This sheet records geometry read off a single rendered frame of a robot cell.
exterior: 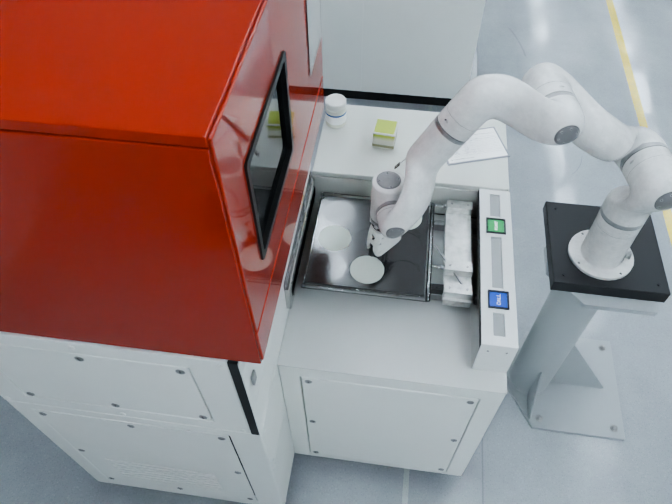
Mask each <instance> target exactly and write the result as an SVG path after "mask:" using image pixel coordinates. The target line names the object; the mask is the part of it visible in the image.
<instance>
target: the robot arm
mask: <svg viewBox="0 0 672 504"><path fill-rule="evenodd" d="M490 119H495V120H498V121H500V122H502V123H504V124H506V125H508V126H510V127H511V128H513V129H515V130H516V131H518V132H519V133H521V134H523V135H524V136H526V137H528V138H530V139H532V140H534V141H536V142H539V143H542V144H546V145H552V146H559V145H565V144H568V143H570V142H572V143H573V144H575V145H576V146H577V147H578V148H580V149H581V150H583V151H585V152H586V153H588V154H589V155H591V156H593V157H595V158H597V159H599V160H602V161H608V162H609V161H614V162H615V163H616V164H617V166H618V167H619V168H620V170H621V172H622V174H623V176H624V178H625V179H626V181H627V183H628V185H629V186H627V185H624V186H619V187H616V188H615V189H613V190H612V191H611V192H610V193H609V194H608V195H607V197H606V198H605V200H604V202H603V204H602V206H601V208H600V210H599V212H598V214H597V216H596V218H595V220H594V222H593V224H592V226H591V228H590V229H589V230H584V231H581V232H579V233H577V234H576V235H574V236H573V237H572V239H571V240H570V242H569V245H568V254H569V257H570V259H571V261H572V263H573V264H574V265H575V266H576V267H577V268H578V269H579V270H580V271H581V272H583V273H585V274H586V275H588V276H591V277H593V278H596V279H600V280H617V279H620V278H623V277H625V276H626V275H627V274H628V273H629V272H630V271H631V269H632V267H633V264H634V256H633V253H632V251H631V249H630V246H631V245H632V243H633V241H634V240H635V238H636V237H637V235H638V233H639V232H640V230H641V228H642V227H643V225H644V223H645V222H646V220H647V219H648V217H649V215H650V214H651V213H653V212H658V211H665V210H669V209H672V153H671V151H670V149H669V148H668V146H667V145H666V143H665V142H664V140H663V139H662V138H661V137H660V136H659V135H658V134H657V133H656V132H655V131H653V130H651V129H649V128H646V127H643V126H629V125H626V124H624V123H623V122H621V121H620V120H618V119H617V118H616V117H614V116H613V115H611V114H610V113H608V112H607V111H606V110H605V109H604V108H603V107H602V106H600V105H599V104H598V103H597V102H596V101H595V100H594V99H593V98H592V97H591V95H590V94H589V93H588V92H587V91H586V90H585V89H584V88H583V87H582V86H581V85H580V84H579V83H578V82H577V81H576V80H575V79H574V78H573V77H572V76H571V75H570V74H569V73H568V72H566V71H565V70H564V69H562V68H561V67H560V66H558V65H556V64H553V63H549V62H544V63H540V64H537V65H535V66H533V67H532V68H530V69H529V70H528V71H527V72H526V73H525V75H524V77H523V78H522V81H521V80H519V79H517V78H515V77H513V76H510V75H505V74H484V75H480V76H477V77H475V78H473V79H471V80H470V81H468V82H467V83H466V84H465V85H464V86H463V87H462V88H461V89H460V90H459V91H458V92H457V94H456V95H455V96H454V97H453V98H452V99H451V100H450V102H449V103H448V104H447V105H446V106H445V107H444V109H443V110H442V111H441V112H440V113H439V114H438V115H437V116H436V118H435V119H434V120H433V121H432V122H431V124H430V125H429V126H428V127H427V128H426V129H425V131H424V132H423V133H422V134H421V135H420V136H419V138H418V139H417V140H416V141H415V142H414V143H413V145H412V146H411V147H410V149H409V150H408V152H407V155H406V169H405V179H404V177H403V176H402V175H401V174H400V173H399V172H397V171H394V170H383V171H380V172H378V173H377V174H375V175H374V177H373V179H372V190H371V207H370V222H371V225H370V228H369V232H368V237H367V249H369V248H370V250H369V253H368V255H370V256H371V257H373V256H374V255H376V257H377V259H378V260H381V261H382V262H385V260H387V258H388V251H389V250H390V249H391V248H392V247H393V246H394V245H395V244H397V243H398V242H399V241H400V239H401V236H402V235H403V234H405V233H406V232H407V231H408V230H409V229H410V228H411V227H412V226H413V225H414V224H415V223H416V222H417V221H418V220H419V219H420V218H421V216H422V215H423V214H424V212H425V211H426V209H427V207H428V205H429V203H430V201H431V198H432V195H433V191H434V187H435V181H436V176H437V173H438V171H439V169H440V168H441V167H442V166H443V165H444V164H445V163H446V162H447V161H448V160H449V159H450V158H451V157H452V156H453V155H454V154H455V153H456V152H457V151H458V150H459V149H460V148H461V147H462V146H463V145H464V144H465V143H466V142H467V140H468V139H469V138H470V137H471V136H472V135H473V134H474V133H475V132H476V131H477V130H478V129H479V128H480V127H481V126H482V125H483V124H484V123H485V122H486V121H488V120H490Z"/></svg>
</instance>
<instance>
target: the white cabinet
mask: <svg viewBox="0 0 672 504"><path fill-rule="evenodd" d="M278 369H279V374H280V380H281V385H282V390H283V395H284V400H285V405H286V410H287V415H288V421H289V426H290V431H291V436H292V441H293V446H294V451H295V453H298V454H305V455H312V456H319V457H327V458H334V459H341V460H348V461H355V462H362V463H370V464H377V465H384V466H391V467H398V468H405V469H413V470H420V471H427V472H434V473H441V474H448V475H456V476H462V474H463V472H464V470H465V469H466V467H467V465H468V463H469V461H470V459H471V458H472V456H473V454H474V452H475V450H476V448H477V447H478V445H479V443H480V441H481V439H482V437H483V436H484V434H485V432H486V430H487V428H488V426H489V425H490V423H491V421H492V419H493V417H494V415H495V414H496V412H497V410H498V408H499V406H500V404H501V403H502V401H503V399H504V397H505V395H506V394H501V393H493V392H485V391H477V390H469V389H461V388H453V387H445V386H437V385H430V384H422V383H414V382H406V381H398V380H390V379H382V378H374V377H366V376H358V375H350V374H342V373H334V372H326V371H318V370H310V369H302V368H294V367H286V366H279V365H278Z"/></svg>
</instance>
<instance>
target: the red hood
mask: <svg viewBox="0 0 672 504"><path fill-rule="evenodd" d="M322 74H323V62H322V30H321V0H0V331H2V332H10V333H18V334H26V335H34V336H42V337H50V338H58V339H66V340H74V341H82V342H90V343H98V344H106V345H113V346H121V347H129V348H137V349H145V350H153V351H161V352H169V353H177V354H185V355H193V356H201V357H209V358H217V359H225V360H233V361H241V362H249V363H257V364H261V362H262V360H263V359H264V356H265V352H266V347H267V343H268V339H269V335H270V331H271V327H272V322H273V318H274V314H275V310H276V306H277V301H278V297H279V293H280V289H281V285H282V280H283V276H284V272H285V268H286V264H287V259H288V255H289V251H290V247H291V243H292V239H293V234H294V230H295V226H296V222H297V218H298V213H299V209H300V205H301V201H302V197H303V192H304V188H305V184H306V180H307V176H308V171H309V167H310V163H311V159H312V155H313V151H314V146H315V142H316V138H317V134H318V130H319V125H320V121H321V117H322V113H323V109H324V93H323V75H322Z"/></svg>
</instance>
